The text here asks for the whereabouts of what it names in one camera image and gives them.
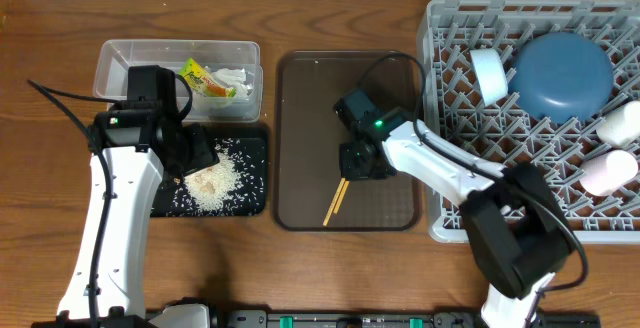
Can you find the wooden chopstick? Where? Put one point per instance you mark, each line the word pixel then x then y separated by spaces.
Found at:
pixel 331 206
pixel 341 196

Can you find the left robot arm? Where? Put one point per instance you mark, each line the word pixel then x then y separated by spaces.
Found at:
pixel 136 146

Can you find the brown serving tray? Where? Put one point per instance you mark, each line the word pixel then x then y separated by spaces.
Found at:
pixel 309 135

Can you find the cream plastic cup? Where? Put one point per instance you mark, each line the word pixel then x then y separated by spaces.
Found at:
pixel 621 126

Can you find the dark blue plate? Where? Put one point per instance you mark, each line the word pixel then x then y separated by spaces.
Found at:
pixel 562 76

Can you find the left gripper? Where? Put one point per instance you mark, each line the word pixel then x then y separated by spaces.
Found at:
pixel 198 149

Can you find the clear plastic waste bin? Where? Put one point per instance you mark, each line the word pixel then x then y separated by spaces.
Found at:
pixel 118 56

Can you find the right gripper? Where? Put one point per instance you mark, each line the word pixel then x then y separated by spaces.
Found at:
pixel 349 169

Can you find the white tissue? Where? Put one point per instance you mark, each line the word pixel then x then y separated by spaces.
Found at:
pixel 232 82

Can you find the black plastic tray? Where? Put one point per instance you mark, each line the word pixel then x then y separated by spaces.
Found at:
pixel 245 193

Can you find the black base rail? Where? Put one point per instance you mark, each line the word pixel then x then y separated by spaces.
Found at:
pixel 262 319

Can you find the pink plastic cup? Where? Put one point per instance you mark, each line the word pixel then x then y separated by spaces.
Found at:
pixel 605 174

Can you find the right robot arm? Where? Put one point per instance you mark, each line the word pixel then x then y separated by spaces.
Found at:
pixel 517 234

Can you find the grey dishwasher rack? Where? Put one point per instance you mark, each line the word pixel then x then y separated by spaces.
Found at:
pixel 505 133

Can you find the light blue bowl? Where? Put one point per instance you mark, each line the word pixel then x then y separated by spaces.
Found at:
pixel 490 75

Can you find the pile of rice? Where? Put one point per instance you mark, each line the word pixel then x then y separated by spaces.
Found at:
pixel 215 183

